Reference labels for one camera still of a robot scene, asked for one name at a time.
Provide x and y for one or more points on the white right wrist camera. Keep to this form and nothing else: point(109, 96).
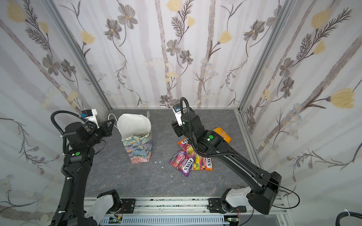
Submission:
point(178, 114)

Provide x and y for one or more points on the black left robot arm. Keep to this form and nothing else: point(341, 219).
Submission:
point(79, 138)

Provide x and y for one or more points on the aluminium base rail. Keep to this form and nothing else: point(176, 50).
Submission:
point(192, 211)

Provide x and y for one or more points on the purple Fox's candy bag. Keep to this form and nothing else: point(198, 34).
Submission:
point(183, 162)

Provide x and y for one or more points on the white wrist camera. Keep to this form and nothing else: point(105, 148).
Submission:
point(178, 114)
point(90, 116)

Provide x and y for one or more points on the pink-yellow Fox's candy bag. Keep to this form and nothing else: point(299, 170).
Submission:
point(186, 147)

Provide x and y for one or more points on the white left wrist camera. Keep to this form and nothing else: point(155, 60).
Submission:
point(90, 116)

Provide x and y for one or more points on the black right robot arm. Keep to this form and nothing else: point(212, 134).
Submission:
point(263, 186)

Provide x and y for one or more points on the floral white paper bag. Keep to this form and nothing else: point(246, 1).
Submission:
point(135, 131)

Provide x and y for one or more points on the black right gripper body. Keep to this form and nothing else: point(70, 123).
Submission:
point(177, 128)

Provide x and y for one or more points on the yellow mango gummy bag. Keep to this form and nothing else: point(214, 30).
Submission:
point(223, 134)

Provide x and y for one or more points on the orange Fox's candy bag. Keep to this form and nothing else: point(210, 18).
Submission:
point(202, 163)

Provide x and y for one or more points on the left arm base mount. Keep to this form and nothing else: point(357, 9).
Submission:
point(109, 203)

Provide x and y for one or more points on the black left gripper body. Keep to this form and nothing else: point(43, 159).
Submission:
point(102, 131)

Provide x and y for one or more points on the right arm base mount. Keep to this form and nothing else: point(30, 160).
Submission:
point(232, 201)

